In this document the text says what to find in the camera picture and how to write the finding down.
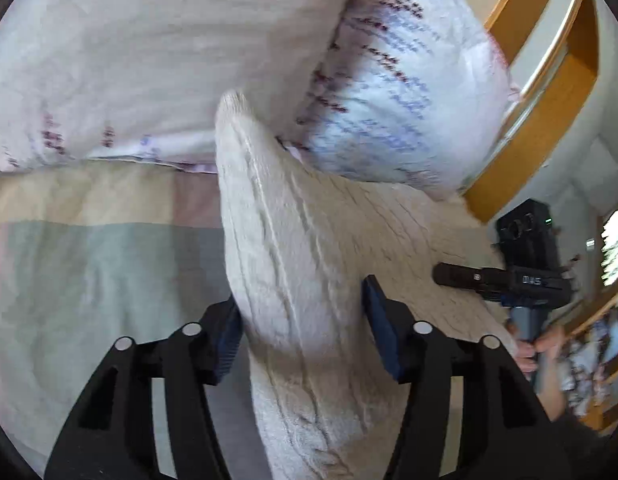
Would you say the pastel checked bed sheet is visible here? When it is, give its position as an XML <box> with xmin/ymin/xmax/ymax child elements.
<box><xmin>0</xmin><ymin>162</ymin><xmax>271</xmax><ymax>479</ymax></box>

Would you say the person's right hand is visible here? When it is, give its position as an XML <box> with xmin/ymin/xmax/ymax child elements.
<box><xmin>506</xmin><ymin>321</ymin><xmax>579</xmax><ymax>422</ymax></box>

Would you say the floral pillow with blue flowers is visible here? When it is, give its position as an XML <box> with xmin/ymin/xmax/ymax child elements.
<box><xmin>297</xmin><ymin>0</ymin><xmax>516</xmax><ymax>200</ymax></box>

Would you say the wooden headboard frame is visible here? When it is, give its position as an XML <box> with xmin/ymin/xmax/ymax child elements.
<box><xmin>464</xmin><ymin>0</ymin><xmax>600</xmax><ymax>223</ymax></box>

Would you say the cream cable-knit sweater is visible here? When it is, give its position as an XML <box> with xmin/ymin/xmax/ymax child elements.
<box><xmin>216</xmin><ymin>92</ymin><xmax>514</xmax><ymax>479</ymax></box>

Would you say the pink floral pillow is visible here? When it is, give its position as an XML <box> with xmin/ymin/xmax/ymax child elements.
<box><xmin>0</xmin><ymin>0</ymin><xmax>348</xmax><ymax>174</ymax></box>

